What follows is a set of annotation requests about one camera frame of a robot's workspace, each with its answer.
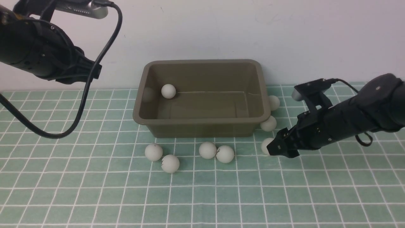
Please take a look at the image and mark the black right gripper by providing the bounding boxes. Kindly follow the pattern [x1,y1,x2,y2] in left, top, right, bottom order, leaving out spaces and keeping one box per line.
[267,109,336,158]

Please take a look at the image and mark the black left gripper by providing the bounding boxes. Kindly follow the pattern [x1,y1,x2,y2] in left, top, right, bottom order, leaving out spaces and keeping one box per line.
[32,19,102,84]

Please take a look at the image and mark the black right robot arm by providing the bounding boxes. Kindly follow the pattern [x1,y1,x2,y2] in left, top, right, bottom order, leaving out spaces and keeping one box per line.
[262,73,405,158]

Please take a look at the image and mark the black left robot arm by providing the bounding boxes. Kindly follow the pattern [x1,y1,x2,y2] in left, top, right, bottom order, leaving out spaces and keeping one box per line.
[0,0,108,84]

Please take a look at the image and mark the white ping-pong ball with logo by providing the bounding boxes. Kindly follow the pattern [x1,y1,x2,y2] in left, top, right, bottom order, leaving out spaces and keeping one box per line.
[161,154,180,174]

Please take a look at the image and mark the olive plastic bin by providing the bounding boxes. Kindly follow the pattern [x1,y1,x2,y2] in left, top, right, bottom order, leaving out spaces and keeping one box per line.
[133,59,271,138]

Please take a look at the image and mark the green checkered tablecloth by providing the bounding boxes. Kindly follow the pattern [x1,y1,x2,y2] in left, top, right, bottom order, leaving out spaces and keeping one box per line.
[0,89,405,228]

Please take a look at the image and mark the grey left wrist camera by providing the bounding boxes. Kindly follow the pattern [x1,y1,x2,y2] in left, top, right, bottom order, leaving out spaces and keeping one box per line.
[55,0,108,19]

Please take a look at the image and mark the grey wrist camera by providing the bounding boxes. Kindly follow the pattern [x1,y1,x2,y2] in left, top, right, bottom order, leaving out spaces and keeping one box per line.
[292,79,337,113]
[55,0,108,19]

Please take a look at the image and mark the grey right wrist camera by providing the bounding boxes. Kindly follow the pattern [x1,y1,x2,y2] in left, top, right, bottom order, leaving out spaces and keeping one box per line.
[292,79,337,113]

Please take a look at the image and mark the black left camera cable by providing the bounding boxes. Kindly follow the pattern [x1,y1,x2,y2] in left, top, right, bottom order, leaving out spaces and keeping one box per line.
[0,0,123,139]

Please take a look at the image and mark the black camera cable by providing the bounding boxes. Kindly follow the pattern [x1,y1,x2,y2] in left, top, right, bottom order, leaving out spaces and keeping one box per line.
[329,78,373,147]
[0,0,123,139]

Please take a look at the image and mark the black right camera cable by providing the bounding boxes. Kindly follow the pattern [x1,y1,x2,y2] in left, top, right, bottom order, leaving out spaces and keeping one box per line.
[329,78,373,147]

